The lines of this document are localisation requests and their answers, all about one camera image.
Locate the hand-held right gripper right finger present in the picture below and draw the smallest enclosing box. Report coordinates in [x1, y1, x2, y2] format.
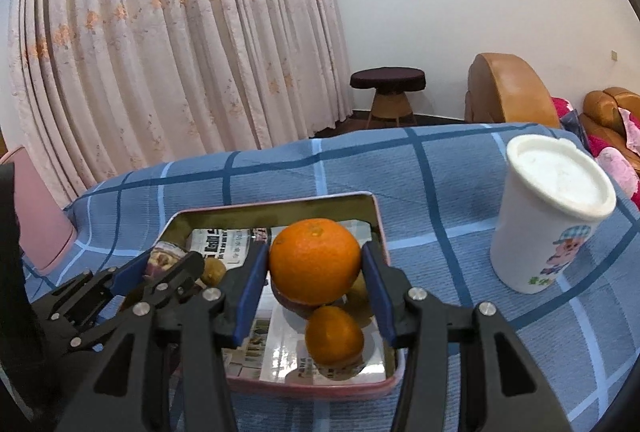
[361, 242, 573, 432]

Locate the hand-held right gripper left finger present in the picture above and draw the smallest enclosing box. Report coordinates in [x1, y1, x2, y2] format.
[60, 239, 272, 432]

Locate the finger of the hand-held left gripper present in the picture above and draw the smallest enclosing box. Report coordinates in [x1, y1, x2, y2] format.
[67, 252, 206, 352]
[47, 252, 151, 328]

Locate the brown kiwi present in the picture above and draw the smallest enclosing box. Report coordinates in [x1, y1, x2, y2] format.
[201, 256, 227, 287]
[345, 269, 376, 320]

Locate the small orange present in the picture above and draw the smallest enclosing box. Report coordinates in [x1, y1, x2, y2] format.
[305, 305, 365, 368]

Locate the large orange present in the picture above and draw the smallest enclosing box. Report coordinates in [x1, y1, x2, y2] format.
[268, 218, 362, 308]

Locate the pink tin box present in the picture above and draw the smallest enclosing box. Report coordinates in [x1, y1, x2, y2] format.
[150, 191, 407, 400]

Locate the printed paper leaflet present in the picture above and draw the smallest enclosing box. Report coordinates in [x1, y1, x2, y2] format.
[187, 227, 396, 383]

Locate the pink trash bin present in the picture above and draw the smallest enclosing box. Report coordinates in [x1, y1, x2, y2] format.
[0, 146, 76, 277]

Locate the blue plaid blanket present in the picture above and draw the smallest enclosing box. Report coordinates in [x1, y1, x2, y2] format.
[20, 122, 640, 432]

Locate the white cartoon print cup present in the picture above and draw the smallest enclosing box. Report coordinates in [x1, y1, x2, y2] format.
[489, 134, 617, 295]

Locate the dark round stool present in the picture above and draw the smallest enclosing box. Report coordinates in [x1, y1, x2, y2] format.
[350, 68, 427, 129]

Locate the pink floral curtain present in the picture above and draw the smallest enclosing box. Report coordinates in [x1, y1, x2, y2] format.
[5, 0, 353, 198]

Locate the brown leather armchair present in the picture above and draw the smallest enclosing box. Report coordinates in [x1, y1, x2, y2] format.
[465, 53, 563, 129]

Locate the pink floral blanket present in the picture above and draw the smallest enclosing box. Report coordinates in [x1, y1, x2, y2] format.
[550, 97, 640, 210]

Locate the pink floral pillow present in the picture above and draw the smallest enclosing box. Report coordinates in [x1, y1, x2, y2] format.
[617, 107, 640, 153]

